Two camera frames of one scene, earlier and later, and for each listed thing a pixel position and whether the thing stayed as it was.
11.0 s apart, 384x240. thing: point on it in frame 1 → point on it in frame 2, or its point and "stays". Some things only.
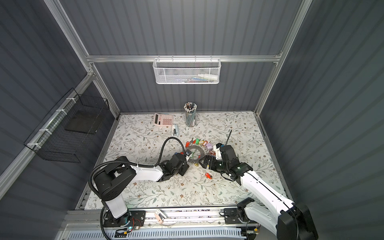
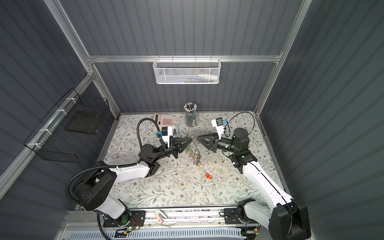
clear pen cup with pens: (190, 108) stays
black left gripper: (186, 166) → (175, 147)
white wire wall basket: (187, 71) stays
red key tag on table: (208, 175) stays
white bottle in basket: (208, 76) stays
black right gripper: (213, 160) → (213, 143)
